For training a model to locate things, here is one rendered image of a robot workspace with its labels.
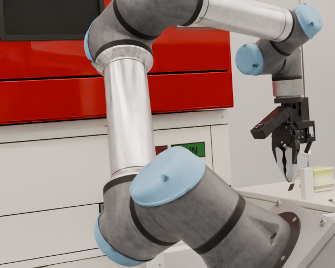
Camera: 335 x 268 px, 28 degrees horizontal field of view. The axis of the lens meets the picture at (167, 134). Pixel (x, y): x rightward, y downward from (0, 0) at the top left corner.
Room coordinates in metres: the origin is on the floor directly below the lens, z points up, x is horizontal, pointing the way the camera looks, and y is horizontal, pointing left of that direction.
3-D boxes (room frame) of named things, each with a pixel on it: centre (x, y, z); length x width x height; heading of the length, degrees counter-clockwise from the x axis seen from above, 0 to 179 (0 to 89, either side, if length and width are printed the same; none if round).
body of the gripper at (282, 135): (1.68, -0.31, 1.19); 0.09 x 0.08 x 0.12; 121
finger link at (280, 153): (1.69, -0.30, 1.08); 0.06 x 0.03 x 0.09; 121
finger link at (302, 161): (1.66, -0.32, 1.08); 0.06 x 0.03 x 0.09; 121
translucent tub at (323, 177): (1.97, -0.43, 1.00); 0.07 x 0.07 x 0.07; 29
